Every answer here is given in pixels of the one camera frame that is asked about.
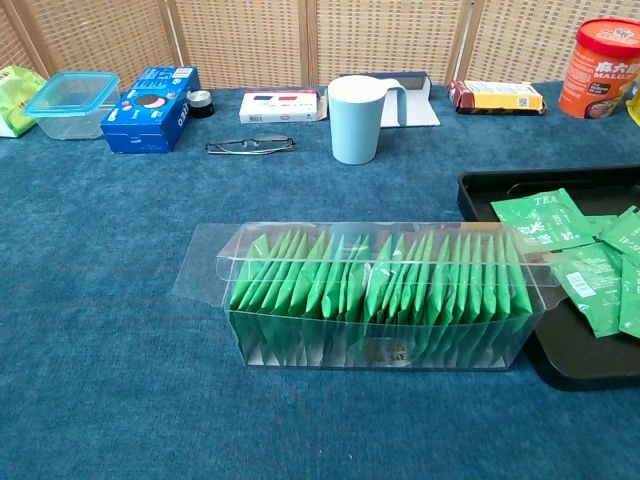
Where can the green tissue pack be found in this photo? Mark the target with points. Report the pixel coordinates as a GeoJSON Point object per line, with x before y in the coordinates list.
{"type": "Point", "coordinates": [17, 100]}

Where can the yellow snack bag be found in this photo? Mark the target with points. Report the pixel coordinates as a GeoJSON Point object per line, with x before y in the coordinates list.
{"type": "Point", "coordinates": [636, 107]}

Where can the white box red blue print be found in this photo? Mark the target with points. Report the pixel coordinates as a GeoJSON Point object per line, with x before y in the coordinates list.
{"type": "Point", "coordinates": [280, 112]}

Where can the blue carpet table cover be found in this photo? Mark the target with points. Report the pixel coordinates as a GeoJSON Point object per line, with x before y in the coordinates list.
{"type": "Point", "coordinates": [100, 350]}

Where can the brown yellow biscuit pack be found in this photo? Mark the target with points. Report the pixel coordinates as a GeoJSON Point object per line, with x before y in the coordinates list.
{"type": "Point", "coordinates": [500, 97]}

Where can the clear box of green packets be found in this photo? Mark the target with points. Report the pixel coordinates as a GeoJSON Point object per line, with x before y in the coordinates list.
{"type": "Point", "coordinates": [385, 352]}

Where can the woven wooden folding screen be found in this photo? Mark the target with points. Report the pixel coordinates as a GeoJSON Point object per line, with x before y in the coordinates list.
{"type": "Point", "coordinates": [240, 40]}

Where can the blue lidded plastic container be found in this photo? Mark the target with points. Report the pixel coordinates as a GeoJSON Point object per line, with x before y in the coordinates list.
{"type": "Point", "coordinates": [70, 107]}

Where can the small black silver jar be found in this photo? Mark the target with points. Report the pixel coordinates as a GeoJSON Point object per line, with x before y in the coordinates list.
{"type": "Point", "coordinates": [200, 105]}

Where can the blue white open box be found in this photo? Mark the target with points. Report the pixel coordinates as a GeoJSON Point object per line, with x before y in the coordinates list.
{"type": "Point", "coordinates": [415, 107]}

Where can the blue Oreo cookie box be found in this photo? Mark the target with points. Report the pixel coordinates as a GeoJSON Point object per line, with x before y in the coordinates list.
{"type": "Point", "coordinates": [145, 120]}

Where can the red instant noodle cup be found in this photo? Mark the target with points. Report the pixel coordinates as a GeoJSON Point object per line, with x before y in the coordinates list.
{"type": "Point", "coordinates": [595, 75]}

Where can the thin-framed eyeglasses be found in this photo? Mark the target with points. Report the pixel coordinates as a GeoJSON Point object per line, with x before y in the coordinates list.
{"type": "Point", "coordinates": [225, 147]}

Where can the black plastic tray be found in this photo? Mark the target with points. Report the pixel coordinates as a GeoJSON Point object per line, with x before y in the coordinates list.
{"type": "Point", "coordinates": [560, 360]}

